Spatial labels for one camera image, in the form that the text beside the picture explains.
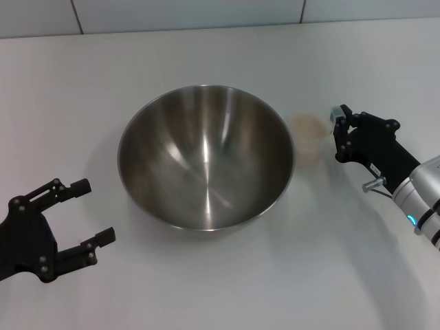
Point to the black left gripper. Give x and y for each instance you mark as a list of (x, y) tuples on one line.
[(27, 237)]

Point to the large stainless steel bowl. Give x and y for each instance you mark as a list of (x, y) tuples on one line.
[(206, 154)]

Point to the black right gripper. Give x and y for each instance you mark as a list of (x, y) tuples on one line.
[(378, 151)]

